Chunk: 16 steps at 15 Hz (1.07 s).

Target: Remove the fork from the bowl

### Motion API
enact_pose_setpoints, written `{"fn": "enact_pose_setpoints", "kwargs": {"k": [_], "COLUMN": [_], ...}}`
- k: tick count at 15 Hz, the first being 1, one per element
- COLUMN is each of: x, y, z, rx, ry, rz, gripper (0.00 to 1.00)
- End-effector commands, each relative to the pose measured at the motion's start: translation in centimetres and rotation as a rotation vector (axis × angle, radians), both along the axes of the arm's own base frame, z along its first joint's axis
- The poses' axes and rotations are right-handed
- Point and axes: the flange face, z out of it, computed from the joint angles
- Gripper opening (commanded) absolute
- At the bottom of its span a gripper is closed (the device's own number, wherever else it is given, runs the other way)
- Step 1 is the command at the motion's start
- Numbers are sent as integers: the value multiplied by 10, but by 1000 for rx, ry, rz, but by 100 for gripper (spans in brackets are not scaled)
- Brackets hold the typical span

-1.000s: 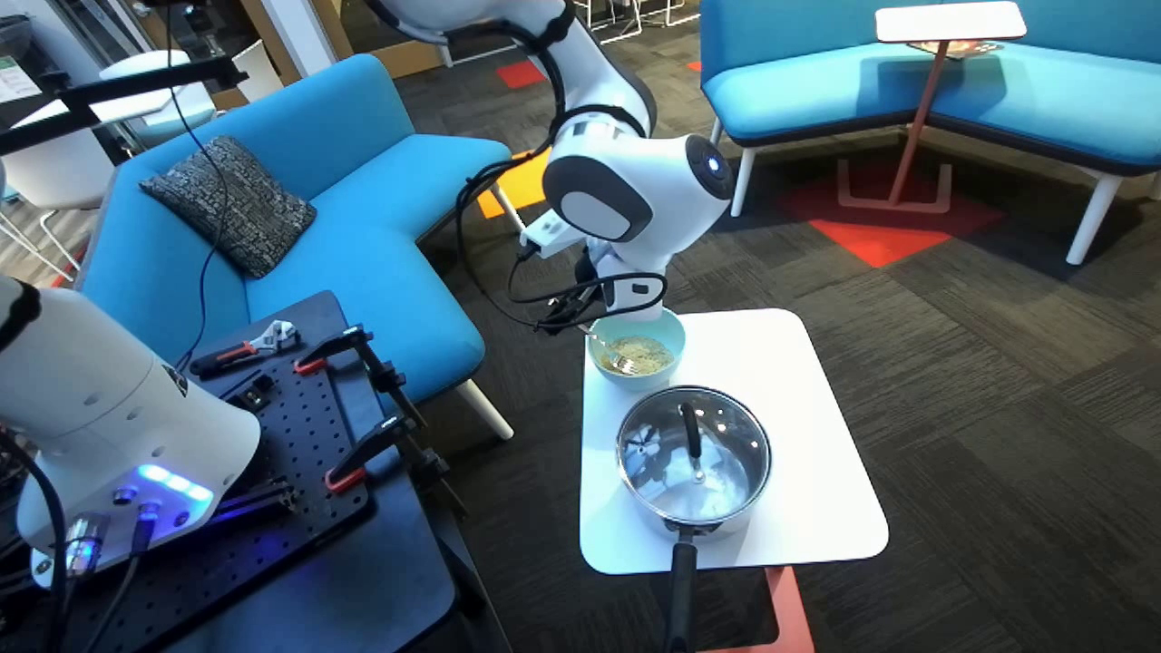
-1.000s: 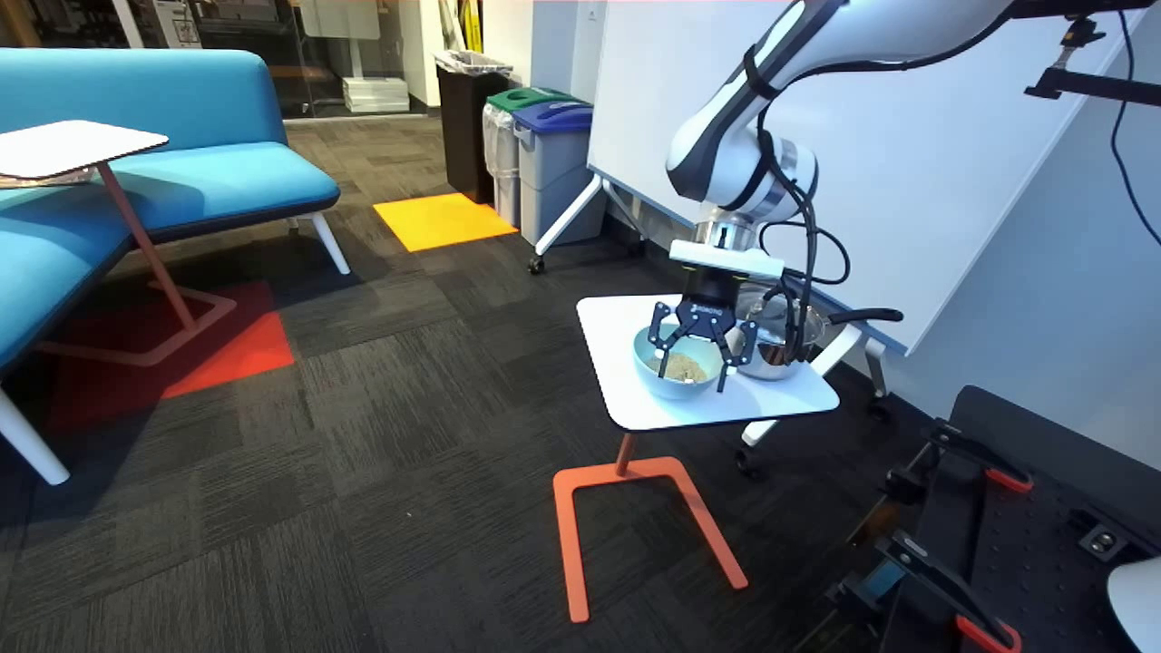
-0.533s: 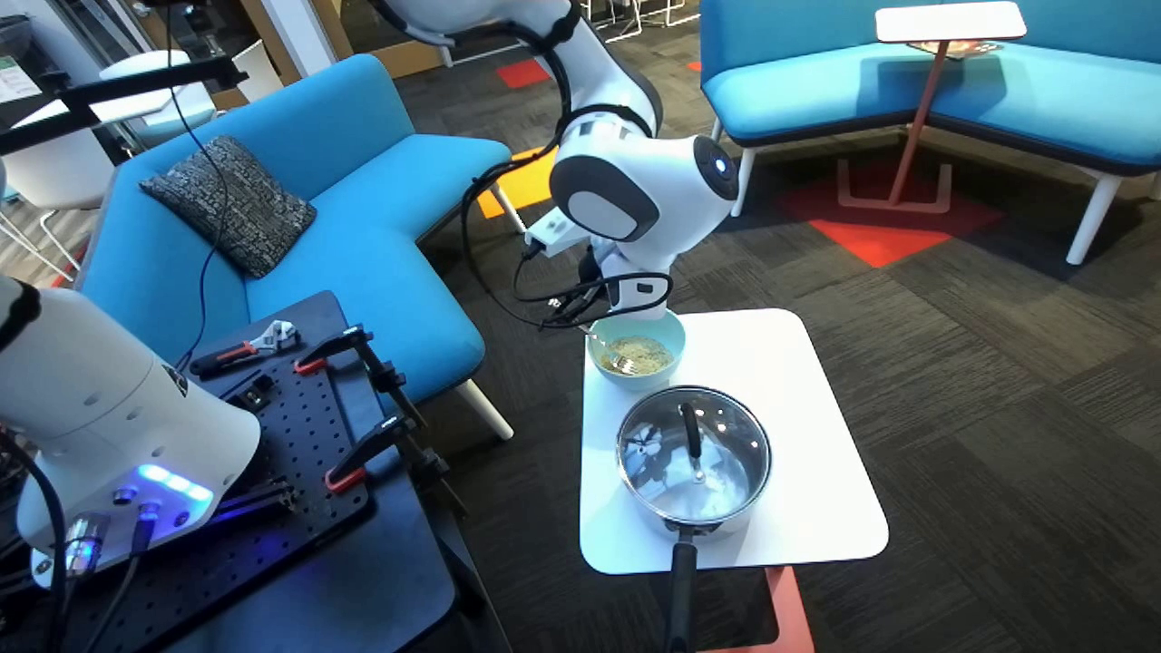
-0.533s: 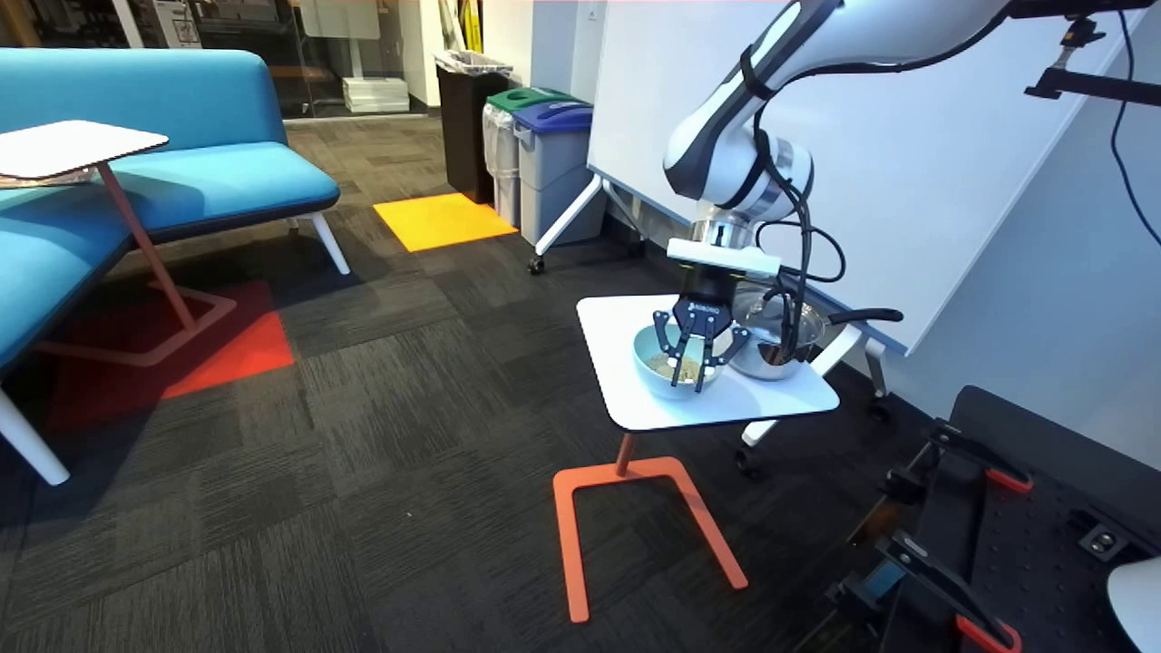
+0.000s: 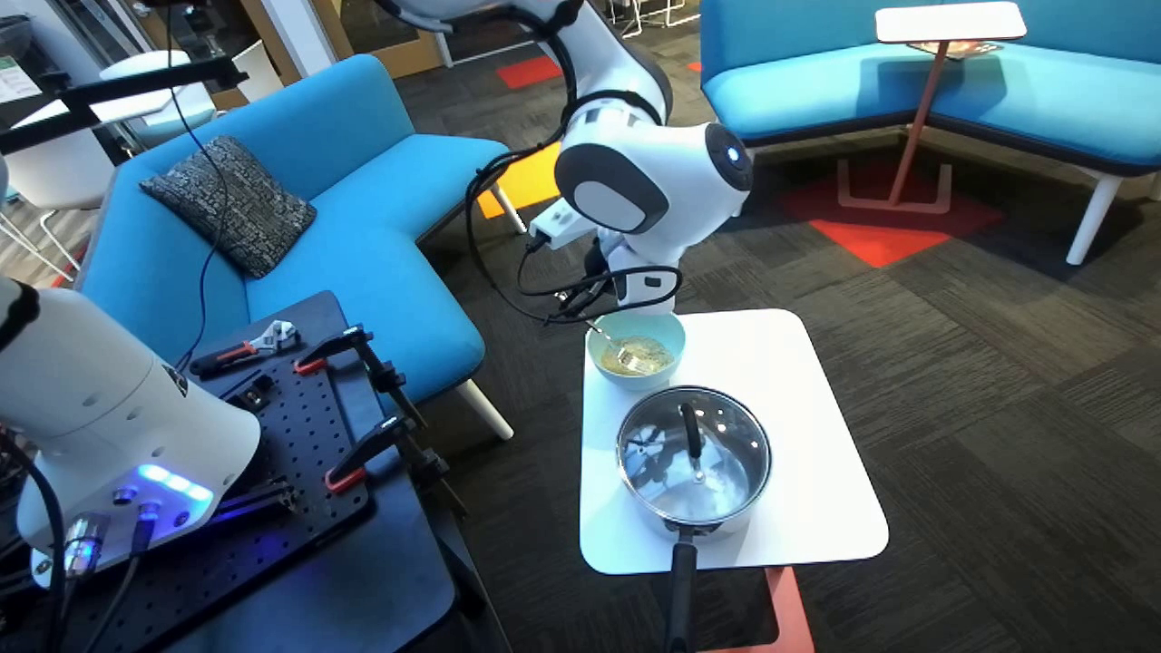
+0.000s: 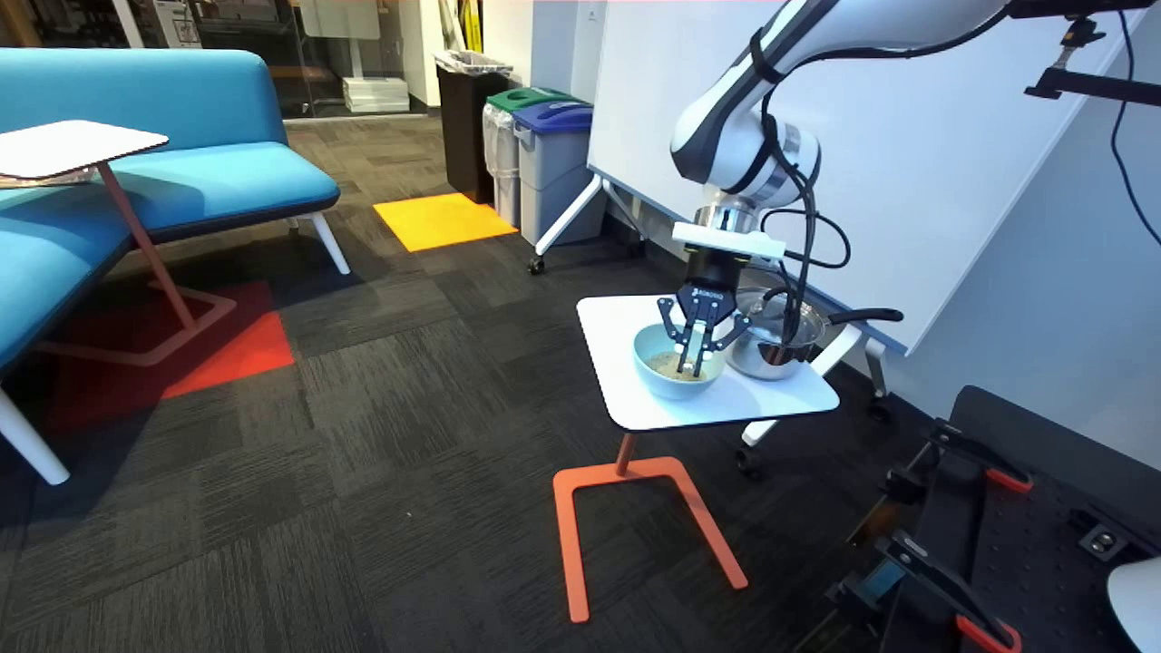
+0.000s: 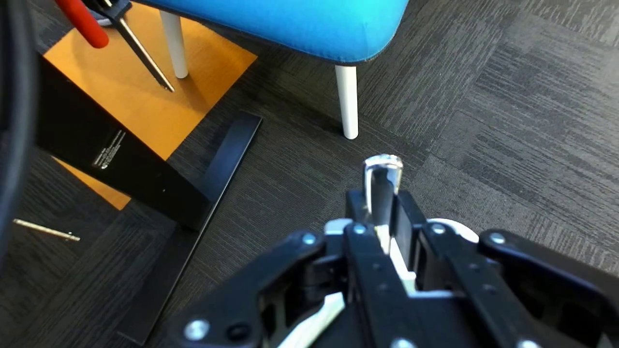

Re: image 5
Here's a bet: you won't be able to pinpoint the black perforated breadboard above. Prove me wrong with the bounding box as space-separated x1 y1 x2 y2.
47 288 380 653

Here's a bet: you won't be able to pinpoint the white side table red frame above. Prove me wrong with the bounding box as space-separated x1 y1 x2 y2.
830 0 1029 218

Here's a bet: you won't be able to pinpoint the black camera stand bar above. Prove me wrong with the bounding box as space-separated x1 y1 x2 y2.
0 52 250 160

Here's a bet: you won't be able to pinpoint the light blue bowl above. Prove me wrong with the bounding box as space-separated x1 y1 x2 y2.
583 307 691 393

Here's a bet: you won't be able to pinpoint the grey speckled cushion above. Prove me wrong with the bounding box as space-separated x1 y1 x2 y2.
137 136 319 283

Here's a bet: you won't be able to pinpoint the black clamp red handle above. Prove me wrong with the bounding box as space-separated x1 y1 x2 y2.
289 323 409 399
323 412 467 510

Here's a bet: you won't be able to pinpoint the dark cart under breadboard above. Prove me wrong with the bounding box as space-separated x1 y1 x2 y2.
156 457 512 653

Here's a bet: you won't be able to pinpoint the silver fork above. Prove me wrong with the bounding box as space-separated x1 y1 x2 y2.
583 316 645 368

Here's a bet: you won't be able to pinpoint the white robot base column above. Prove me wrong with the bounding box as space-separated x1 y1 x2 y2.
0 275 266 590

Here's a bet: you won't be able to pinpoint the beige food in bowl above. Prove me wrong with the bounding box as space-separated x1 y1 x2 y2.
605 339 672 377

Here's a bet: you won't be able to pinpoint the white side table orange base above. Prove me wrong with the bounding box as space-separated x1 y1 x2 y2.
578 306 893 653

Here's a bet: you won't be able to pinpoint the wrist camera on white mount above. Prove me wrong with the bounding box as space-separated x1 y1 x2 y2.
527 195 599 254

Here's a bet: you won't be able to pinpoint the blue corner sofa white legs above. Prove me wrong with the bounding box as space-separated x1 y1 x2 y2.
701 0 1161 270

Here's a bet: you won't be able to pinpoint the black base cable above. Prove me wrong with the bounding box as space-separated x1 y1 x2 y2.
0 429 77 653

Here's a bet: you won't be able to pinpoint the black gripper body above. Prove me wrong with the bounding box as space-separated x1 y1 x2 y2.
599 258 691 312

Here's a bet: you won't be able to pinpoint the red handled clamp silver head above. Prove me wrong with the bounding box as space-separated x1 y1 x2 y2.
189 316 306 382

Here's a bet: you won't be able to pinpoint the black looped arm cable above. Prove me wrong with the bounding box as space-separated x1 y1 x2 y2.
464 138 613 328

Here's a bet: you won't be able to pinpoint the glass pot lid black knob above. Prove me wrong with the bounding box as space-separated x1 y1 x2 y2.
618 385 774 515

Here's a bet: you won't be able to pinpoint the thin black hanging cable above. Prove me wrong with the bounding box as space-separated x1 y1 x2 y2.
160 0 247 375

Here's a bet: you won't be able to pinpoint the white round table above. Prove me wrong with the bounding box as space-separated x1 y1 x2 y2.
89 46 195 131

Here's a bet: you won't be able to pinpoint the steel pot black handle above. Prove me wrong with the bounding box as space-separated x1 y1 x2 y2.
613 382 778 653

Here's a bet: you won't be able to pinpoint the blue curved sofa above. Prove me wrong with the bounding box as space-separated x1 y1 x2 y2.
77 52 519 445

